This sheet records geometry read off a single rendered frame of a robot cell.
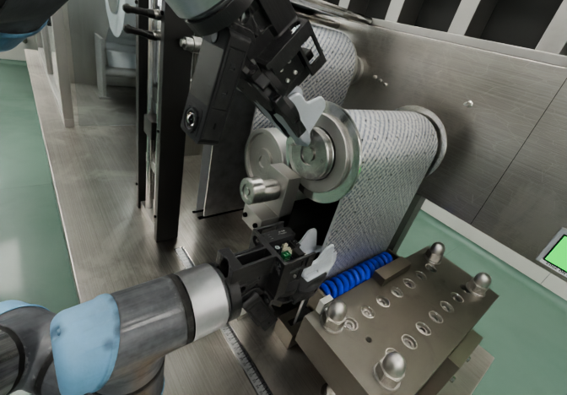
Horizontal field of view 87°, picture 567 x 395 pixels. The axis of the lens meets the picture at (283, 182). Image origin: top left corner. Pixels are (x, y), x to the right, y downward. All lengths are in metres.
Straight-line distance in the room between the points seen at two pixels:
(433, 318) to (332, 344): 0.21
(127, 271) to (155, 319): 0.38
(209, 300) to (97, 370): 0.10
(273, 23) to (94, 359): 0.33
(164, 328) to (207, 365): 0.26
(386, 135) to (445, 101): 0.25
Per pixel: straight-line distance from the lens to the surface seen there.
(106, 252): 0.74
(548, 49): 0.67
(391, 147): 0.47
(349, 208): 0.45
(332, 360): 0.49
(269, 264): 0.37
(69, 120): 1.32
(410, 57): 0.74
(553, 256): 0.68
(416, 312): 0.60
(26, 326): 0.45
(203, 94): 0.31
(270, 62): 0.30
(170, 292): 0.33
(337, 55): 0.67
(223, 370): 0.57
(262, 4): 0.31
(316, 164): 0.41
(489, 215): 0.69
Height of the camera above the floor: 1.40
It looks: 28 degrees down
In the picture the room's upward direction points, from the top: 15 degrees clockwise
